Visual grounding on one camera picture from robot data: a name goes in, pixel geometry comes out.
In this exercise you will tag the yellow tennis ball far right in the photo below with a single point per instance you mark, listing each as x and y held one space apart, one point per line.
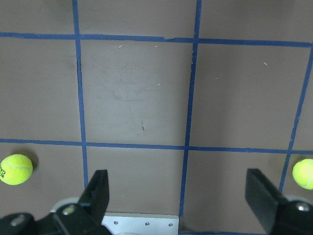
15 169

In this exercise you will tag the yellow tennis ball far left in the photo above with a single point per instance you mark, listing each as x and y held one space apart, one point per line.
302 173

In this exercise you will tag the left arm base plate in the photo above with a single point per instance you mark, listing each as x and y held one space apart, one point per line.
119 223

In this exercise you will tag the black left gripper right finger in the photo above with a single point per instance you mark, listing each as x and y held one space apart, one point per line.
277 213

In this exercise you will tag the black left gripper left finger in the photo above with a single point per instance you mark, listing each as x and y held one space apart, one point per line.
94 195

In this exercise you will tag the yellow tennis ball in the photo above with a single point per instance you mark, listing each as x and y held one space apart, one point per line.
302 173
15 169

